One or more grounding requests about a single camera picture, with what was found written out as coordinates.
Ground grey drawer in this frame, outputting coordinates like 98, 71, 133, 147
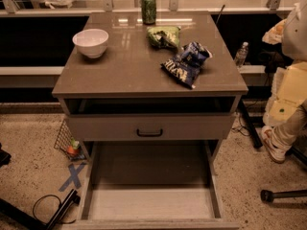
63, 141, 239, 230
66, 114, 235, 141

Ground grey drawer cabinet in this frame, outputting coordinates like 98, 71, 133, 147
51, 11, 249, 230

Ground blue chip bag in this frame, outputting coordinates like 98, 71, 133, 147
161, 41, 212, 89

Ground green chip bag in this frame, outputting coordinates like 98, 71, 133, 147
147, 26, 180, 48

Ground orange green item in basket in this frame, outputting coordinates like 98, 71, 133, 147
66, 138, 80, 157

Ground white bowl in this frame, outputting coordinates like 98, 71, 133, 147
72, 29, 108, 58

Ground clear water bottle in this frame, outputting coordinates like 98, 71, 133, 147
234, 42, 249, 68

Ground black table leg right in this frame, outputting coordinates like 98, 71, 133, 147
238, 100, 263, 149

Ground green soda can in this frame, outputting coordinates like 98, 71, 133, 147
141, 0, 156, 25

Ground black bag on ledge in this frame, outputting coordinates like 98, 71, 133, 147
258, 51, 293, 73

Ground white sneaker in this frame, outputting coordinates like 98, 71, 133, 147
261, 126, 286, 164

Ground person's leg beige trousers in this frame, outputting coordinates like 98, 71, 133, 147
271, 100, 307, 151

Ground black chair leg caster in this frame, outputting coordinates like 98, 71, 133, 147
260, 190, 307, 203

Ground black stand leg left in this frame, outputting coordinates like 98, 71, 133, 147
0, 189, 81, 230

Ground wire mesh basket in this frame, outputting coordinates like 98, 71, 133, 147
54, 121, 85, 161

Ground black cable on floor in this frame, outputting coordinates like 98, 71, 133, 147
32, 194, 78, 225

